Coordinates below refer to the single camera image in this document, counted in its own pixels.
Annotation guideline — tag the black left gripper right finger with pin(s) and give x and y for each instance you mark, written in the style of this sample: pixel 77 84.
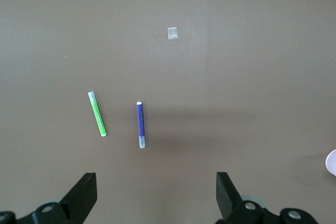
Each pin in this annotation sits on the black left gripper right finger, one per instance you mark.
pixel 229 200

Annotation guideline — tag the pink translucent pen holder cup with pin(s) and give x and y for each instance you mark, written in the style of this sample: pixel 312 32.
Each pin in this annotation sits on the pink translucent pen holder cup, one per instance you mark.
pixel 332 162

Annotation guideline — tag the green highlighter pen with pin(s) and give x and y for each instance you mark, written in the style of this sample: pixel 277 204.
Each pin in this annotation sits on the green highlighter pen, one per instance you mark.
pixel 97 114

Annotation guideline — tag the purple highlighter pen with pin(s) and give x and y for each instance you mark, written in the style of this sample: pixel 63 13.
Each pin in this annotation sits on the purple highlighter pen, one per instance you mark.
pixel 140 123

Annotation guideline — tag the small clear tape patch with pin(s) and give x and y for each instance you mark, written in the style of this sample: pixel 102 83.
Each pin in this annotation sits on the small clear tape patch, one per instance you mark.
pixel 172 33

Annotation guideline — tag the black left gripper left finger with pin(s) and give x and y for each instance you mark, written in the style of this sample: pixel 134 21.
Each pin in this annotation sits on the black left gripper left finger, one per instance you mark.
pixel 76 203

